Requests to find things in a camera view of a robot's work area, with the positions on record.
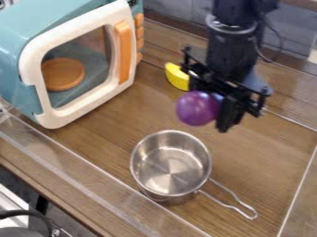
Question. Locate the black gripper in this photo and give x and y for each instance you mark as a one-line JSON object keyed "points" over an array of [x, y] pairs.
{"points": [[222, 69]]}

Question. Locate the purple toy eggplant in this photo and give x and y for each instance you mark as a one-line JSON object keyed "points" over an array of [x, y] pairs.
{"points": [[198, 108]]}

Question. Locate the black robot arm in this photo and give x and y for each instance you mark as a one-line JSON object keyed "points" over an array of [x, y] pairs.
{"points": [[241, 11]]}

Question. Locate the yellow toy banana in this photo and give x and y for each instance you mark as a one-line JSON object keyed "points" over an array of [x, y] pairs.
{"points": [[177, 77]]}

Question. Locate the orange microwave turntable plate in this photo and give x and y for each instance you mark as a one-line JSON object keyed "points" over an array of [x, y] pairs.
{"points": [[62, 73]]}

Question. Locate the clear acrylic table barrier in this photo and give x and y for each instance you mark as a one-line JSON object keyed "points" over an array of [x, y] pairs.
{"points": [[110, 208]]}

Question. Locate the teal toy microwave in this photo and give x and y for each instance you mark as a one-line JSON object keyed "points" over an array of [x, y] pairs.
{"points": [[97, 31]]}

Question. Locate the silver pot with wire handle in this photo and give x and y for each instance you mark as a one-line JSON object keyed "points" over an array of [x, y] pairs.
{"points": [[170, 165]]}

